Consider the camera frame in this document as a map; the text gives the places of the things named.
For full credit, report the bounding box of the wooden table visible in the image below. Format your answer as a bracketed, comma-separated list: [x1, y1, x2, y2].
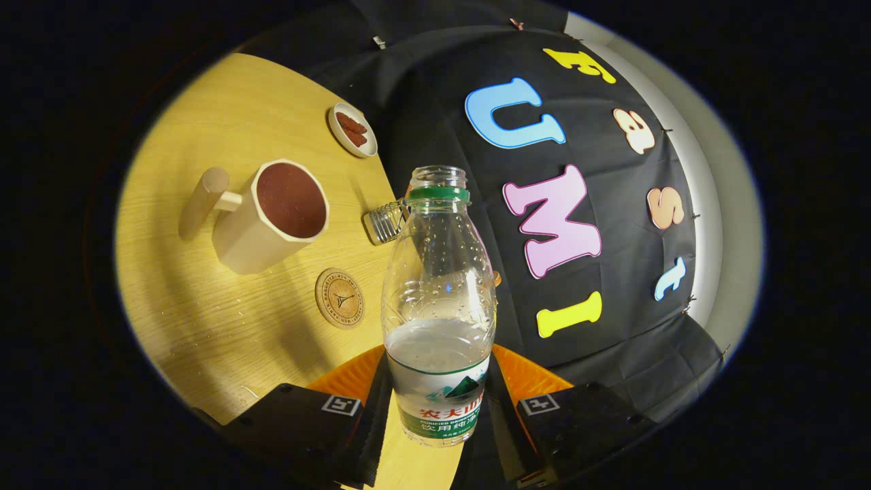
[114, 53, 470, 490]

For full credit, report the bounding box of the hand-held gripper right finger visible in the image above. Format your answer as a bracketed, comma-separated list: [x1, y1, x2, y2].
[476, 344, 657, 489]

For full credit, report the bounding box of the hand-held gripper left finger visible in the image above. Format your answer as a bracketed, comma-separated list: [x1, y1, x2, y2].
[194, 344, 394, 490]

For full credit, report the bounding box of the white round plate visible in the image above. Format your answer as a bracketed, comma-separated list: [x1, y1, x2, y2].
[328, 102, 379, 159]

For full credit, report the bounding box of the round cork coaster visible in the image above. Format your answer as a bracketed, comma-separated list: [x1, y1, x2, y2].
[314, 267, 366, 330]

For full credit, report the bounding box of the clear plastic juice bottle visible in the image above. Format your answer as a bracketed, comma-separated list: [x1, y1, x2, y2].
[381, 165, 497, 448]

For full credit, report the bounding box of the cream cup with wooden handle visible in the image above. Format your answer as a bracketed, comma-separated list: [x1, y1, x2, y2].
[178, 159, 331, 276]

